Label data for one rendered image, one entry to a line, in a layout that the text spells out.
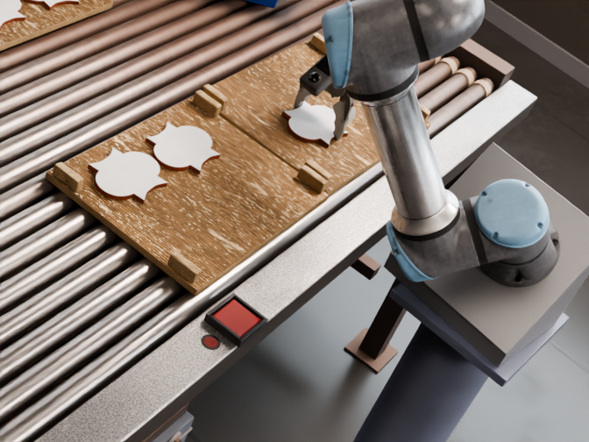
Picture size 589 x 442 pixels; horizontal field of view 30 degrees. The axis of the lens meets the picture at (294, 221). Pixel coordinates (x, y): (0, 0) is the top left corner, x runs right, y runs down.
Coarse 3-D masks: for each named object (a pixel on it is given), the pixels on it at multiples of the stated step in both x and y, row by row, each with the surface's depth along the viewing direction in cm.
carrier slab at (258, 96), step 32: (256, 64) 236; (288, 64) 240; (256, 96) 227; (288, 96) 231; (320, 96) 234; (256, 128) 219; (352, 128) 230; (288, 160) 214; (320, 160) 218; (352, 160) 221
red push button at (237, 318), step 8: (232, 304) 182; (240, 304) 182; (216, 312) 179; (224, 312) 180; (232, 312) 180; (240, 312) 181; (248, 312) 182; (224, 320) 179; (232, 320) 179; (240, 320) 180; (248, 320) 180; (256, 320) 181; (232, 328) 178; (240, 328) 178; (248, 328) 179; (240, 336) 177
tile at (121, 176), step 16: (112, 160) 196; (128, 160) 198; (144, 160) 199; (96, 176) 192; (112, 176) 193; (128, 176) 194; (144, 176) 196; (112, 192) 190; (128, 192) 191; (144, 192) 193
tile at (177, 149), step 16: (176, 128) 209; (192, 128) 210; (160, 144) 204; (176, 144) 205; (192, 144) 207; (208, 144) 208; (160, 160) 200; (176, 160) 202; (192, 160) 203; (208, 160) 206
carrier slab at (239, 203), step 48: (144, 144) 204; (240, 144) 213; (96, 192) 190; (192, 192) 198; (240, 192) 203; (288, 192) 207; (144, 240) 185; (192, 240) 189; (240, 240) 193; (192, 288) 181
